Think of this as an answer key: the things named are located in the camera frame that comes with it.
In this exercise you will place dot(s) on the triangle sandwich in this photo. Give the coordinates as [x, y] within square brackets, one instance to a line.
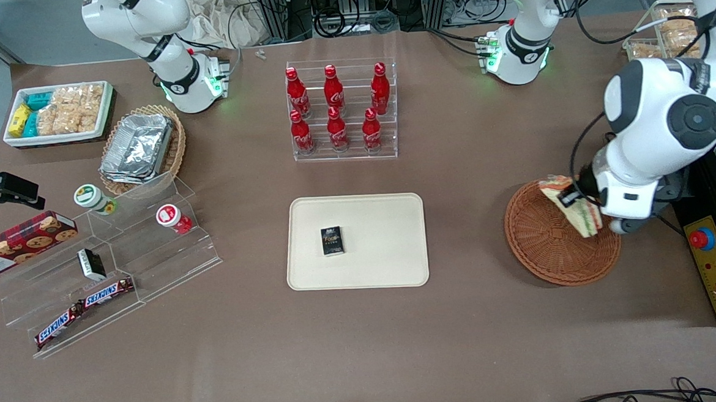
[587, 219]

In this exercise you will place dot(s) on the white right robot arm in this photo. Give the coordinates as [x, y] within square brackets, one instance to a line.
[173, 70]

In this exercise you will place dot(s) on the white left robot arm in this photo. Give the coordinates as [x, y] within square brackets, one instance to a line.
[653, 106]

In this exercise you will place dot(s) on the round brown wicker basket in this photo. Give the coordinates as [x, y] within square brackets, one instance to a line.
[544, 246]

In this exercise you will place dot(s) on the aluminium foil tray stack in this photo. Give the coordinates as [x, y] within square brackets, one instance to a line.
[138, 148]

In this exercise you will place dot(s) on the oval light wicker basket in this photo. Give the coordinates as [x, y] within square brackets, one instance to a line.
[177, 143]

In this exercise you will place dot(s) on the beige plastic tray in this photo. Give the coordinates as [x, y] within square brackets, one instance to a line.
[385, 248]

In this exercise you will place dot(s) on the red tartan cookie box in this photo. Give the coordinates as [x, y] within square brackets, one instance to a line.
[17, 243]

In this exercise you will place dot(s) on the teal snack packet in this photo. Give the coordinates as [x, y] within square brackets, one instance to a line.
[31, 125]
[39, 100]

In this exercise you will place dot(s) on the yellow snack packet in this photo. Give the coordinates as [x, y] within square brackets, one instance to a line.
[19, 119]

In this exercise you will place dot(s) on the green lid dessert cup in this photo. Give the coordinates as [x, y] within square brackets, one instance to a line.
[91, 196]

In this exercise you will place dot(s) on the clear bag of rice crackers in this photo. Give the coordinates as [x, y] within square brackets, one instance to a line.
[80, 105]
[47, 119]

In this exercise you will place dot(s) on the red emergency stop button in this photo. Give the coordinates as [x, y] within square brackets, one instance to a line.
[702, 239]

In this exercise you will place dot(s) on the small black white box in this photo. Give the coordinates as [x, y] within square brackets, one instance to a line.
[91, 264]

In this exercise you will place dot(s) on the clear acrylic stepped riser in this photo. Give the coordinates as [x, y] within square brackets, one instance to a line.
[165, 260]
[38, 297]

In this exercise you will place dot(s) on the white rectangular snack bin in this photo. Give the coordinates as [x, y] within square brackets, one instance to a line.
[107, 110]

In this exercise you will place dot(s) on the black control box yellow panel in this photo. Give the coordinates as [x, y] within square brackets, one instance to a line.
[714, 280]

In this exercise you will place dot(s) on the brown snickers bar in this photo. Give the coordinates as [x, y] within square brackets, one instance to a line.
[61, 325]
[108, 292]

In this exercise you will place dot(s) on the red lid dessert cup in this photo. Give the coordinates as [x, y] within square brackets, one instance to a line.
[170, 217]

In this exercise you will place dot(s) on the red cola bottle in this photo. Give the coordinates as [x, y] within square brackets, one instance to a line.
[334, 92]
[380, 89]
[371, 133]
[302, 136]
[298, 97]
[337, 131]

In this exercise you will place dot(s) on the clear acrylic bottle rack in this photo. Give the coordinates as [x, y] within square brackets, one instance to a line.
[355, 149]

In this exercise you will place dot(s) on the small black card box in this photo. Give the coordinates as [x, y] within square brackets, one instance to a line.
[332, 241]

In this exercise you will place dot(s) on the white cloth bag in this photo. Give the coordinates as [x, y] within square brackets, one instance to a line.
[220, 21]

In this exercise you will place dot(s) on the small clear plastic piece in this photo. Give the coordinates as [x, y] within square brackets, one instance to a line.
[259, 54]

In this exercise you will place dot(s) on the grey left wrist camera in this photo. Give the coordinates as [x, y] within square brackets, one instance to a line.
[629, 225]

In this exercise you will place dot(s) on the aluminium frame post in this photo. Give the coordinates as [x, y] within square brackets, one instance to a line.
[271, 9]
[436, 1]

